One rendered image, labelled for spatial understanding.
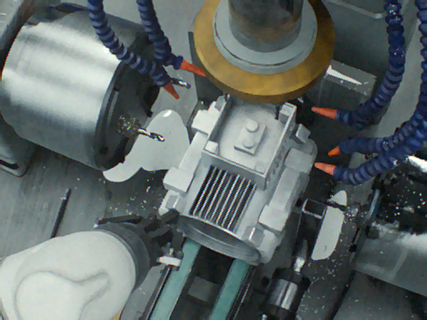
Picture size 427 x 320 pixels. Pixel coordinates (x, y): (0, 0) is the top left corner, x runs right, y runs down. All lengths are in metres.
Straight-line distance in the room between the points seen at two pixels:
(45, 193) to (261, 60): 0.69
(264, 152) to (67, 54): 0.34
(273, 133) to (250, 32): 0.28
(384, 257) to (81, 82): 0.52
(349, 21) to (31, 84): 0.51
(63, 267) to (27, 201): 0.77
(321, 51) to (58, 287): 0.45
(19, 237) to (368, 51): 0.74
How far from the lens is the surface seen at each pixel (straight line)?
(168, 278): 1.28
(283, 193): 1.16
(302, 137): 1.17
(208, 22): 0.97
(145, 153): 1.48
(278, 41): 0.91
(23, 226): 1.48
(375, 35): 1.22
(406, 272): 1.13
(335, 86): 1.16
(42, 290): 0.73
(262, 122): 1.15
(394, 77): 0.96
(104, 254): 0.78
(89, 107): 1.15
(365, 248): 1.11
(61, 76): 1.17
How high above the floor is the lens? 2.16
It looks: 68 degrees down
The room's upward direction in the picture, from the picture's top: 6 degrees counter-clockwise
